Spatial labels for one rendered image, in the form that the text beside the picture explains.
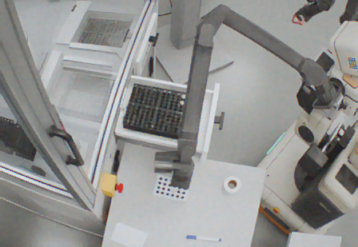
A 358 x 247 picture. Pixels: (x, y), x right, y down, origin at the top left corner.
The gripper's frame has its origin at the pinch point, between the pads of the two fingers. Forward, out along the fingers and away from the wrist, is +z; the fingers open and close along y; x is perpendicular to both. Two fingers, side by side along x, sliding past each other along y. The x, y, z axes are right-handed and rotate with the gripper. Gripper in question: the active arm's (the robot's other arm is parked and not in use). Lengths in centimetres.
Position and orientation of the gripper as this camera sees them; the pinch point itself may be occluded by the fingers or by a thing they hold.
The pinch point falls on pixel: (180, 181)
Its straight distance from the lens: 146.3
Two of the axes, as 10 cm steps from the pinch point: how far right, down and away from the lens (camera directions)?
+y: -2.3, 8.5, -4.7
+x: 9.7, 2.3, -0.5
